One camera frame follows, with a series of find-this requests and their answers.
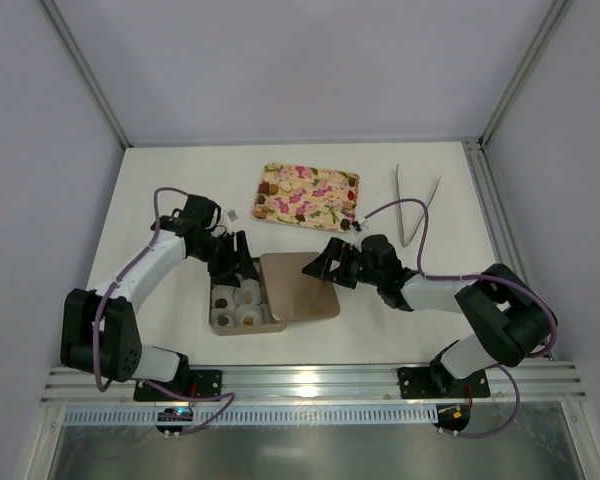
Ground metal tongs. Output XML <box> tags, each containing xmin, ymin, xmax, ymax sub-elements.
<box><xmin>393</xmin><ymin>164</ymin><xmax>443</xmax><ymax>248</ymax></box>

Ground beige tin box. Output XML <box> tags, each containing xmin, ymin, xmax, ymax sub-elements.
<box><xmin>208</xmin><ymin>258</ymin><xmax>286</xmax><ymax>336</ymax></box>

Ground beige tin lid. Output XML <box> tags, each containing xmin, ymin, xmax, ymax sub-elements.
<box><xmin>259</xmin><ymin>252</ymin><xmax>340</xmax><ymax>323</ymax></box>

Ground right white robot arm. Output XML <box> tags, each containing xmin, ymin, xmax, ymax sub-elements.
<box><xmin>302</xmin><ymin>234</ymin><xmax>557</xmax><ymax>398</ymax></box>

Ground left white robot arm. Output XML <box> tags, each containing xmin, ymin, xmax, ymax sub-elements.
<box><xmin>60</xmin><ymin>194</ymin><xmax>259</xmax><ymax>400</ymax></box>

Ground floral tray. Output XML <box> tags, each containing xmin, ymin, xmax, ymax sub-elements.
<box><xmin>251</xmin><ymin>163</ymin><xmax>360</xmax><ymax>232</ymax></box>

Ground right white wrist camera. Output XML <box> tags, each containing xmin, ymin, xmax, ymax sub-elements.
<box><xmin>351</xmin><ymin>218</ymin><xmax>369</xmax><ymax>234</ymax></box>

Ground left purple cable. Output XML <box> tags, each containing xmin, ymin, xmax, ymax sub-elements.
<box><xmin>92</xmin><ymin>187</ymin><xmax>236</xmax><ymax>436</ymax></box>

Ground purple cable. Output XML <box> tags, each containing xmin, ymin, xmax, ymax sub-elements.
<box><xmin>352</xmin><ymin>198</ymin><xmax>559</xmax><ymax>439</ymax></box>
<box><xmin>92</xmin><ymin>187</ymin><xmax>236</xmax><ymax>436</ymax></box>

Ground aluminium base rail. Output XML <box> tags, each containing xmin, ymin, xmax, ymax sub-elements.
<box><xmin>40</xmin><ymin>360</ymin><xmax>587</xmax><ymax>428</ymax></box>

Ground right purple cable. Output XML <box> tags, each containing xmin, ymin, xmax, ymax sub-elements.
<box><xmin>352</xmin><ymin>198</ymin><xmax>559</xmax><ymax>439</ymax></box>

